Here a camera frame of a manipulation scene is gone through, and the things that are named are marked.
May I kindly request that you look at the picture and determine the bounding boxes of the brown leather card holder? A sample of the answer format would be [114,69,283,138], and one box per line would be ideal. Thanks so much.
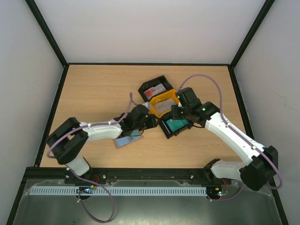
[113,131,143,149]

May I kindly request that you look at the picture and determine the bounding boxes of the black bin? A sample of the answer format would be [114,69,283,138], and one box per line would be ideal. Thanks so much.
[138,75,173,102]
[159,112,193,139]

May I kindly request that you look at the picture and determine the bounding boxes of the yellow bin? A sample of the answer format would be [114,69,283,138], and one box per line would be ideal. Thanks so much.
[150,89,179,118]

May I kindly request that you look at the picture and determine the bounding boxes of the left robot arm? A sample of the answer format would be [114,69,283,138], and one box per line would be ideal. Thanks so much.
[46,104,158,177]

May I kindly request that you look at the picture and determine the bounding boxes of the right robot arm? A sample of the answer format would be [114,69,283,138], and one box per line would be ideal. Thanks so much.
[171,87,278,191]

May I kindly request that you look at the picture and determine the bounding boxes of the teal card stack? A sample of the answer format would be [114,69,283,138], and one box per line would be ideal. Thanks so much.
[166,119,189,132]

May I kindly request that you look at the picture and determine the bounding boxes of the white patterned card stack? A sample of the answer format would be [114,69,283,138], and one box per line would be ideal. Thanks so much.
[154,98,176,116]

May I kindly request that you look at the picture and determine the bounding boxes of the red white card stack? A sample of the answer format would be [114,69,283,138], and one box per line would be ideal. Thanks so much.
[144,83,166,99]

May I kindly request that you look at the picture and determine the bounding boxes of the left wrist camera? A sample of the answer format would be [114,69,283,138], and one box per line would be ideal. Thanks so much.
[142,102,151,110]

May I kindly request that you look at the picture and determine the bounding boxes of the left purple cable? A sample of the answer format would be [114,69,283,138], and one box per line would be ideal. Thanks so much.
[46,92,117,221]

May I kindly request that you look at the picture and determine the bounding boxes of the purple cable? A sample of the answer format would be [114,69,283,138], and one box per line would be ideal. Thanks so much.
[178,74,283,203]
[46,92,117,221]

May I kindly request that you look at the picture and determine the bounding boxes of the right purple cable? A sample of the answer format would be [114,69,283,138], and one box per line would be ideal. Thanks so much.
[178,74,283,203]

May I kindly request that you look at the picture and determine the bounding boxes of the black frame rail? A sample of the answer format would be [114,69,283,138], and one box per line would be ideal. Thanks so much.
[24,166,272,185]

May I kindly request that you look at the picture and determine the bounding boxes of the light blue cable duct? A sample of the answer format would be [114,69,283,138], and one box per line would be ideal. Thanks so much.
[29,186,207,196]

